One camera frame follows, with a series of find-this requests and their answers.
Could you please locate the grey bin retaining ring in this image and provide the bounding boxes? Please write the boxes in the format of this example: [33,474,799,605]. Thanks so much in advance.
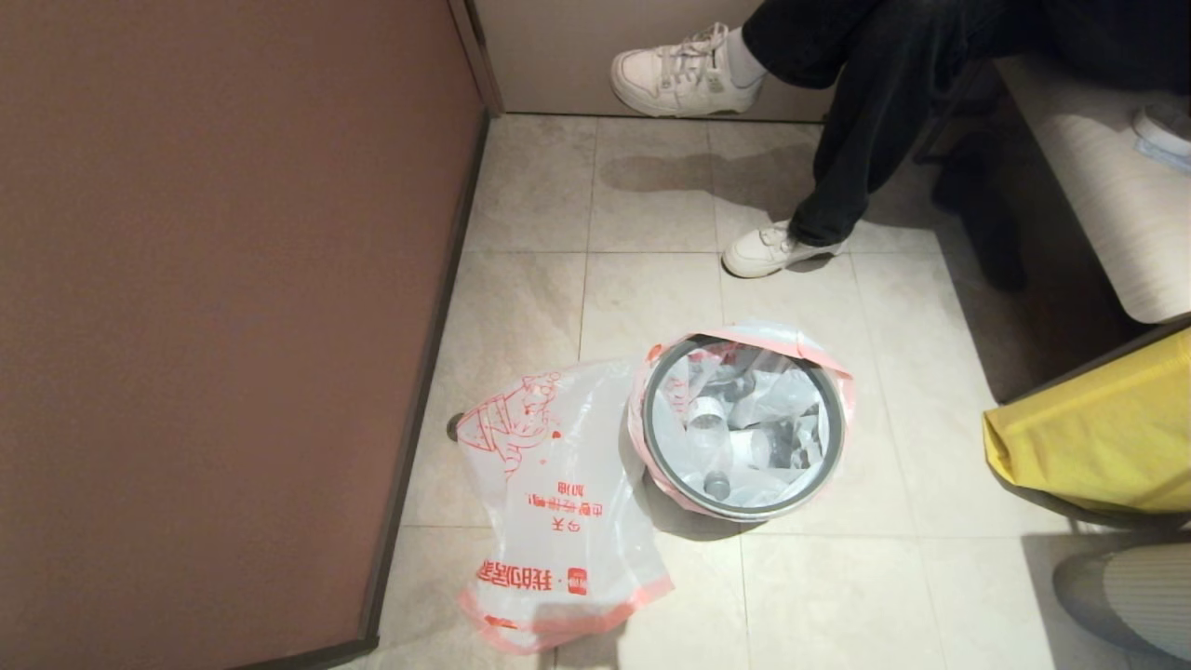
[641,334,847,520]

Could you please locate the used white pink-rimmed trash bag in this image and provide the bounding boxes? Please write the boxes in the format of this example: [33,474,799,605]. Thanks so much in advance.
[627,321,856,522]

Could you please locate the white red plastic bag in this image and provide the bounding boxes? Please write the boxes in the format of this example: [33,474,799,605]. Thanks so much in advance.
[454,358,676,654]

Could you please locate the yellow plastic bag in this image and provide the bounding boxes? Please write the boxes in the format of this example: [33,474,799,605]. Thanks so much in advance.
[984,328,1191,516]

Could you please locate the large clear plastic bottle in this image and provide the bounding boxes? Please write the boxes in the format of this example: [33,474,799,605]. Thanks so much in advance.
[687,395,736,501]

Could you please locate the plain white sneaker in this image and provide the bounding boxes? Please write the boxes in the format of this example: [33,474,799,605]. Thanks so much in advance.
[722,220,848,279]

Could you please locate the small clear plastic bottle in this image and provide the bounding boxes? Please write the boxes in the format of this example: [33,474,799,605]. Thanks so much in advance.
[730,423,812,471]

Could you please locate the white sneaker with grey laces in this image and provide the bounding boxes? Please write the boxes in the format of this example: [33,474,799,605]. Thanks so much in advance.
[610,22,769,118]

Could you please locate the white sock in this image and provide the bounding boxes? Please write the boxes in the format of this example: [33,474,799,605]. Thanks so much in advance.
[724,26,766,89]

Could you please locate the black trousers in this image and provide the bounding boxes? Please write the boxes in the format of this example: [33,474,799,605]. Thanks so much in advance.
[742,0,1191,248]

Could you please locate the black bench leg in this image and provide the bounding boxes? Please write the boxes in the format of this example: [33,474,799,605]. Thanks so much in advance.
[933,130,1030,292]

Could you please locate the beige upholstered bench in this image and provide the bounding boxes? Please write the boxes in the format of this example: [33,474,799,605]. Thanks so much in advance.
[991,51,1191,325]

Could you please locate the grey ribbed rounded object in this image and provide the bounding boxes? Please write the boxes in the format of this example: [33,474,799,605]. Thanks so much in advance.
[1053,543,1191,663]

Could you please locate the white round object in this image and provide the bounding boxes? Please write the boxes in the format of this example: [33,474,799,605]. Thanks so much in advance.
[1132,100,1191,157]

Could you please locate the grey-brown door frame post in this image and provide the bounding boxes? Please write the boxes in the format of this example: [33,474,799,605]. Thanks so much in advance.
[447,0,505,117]

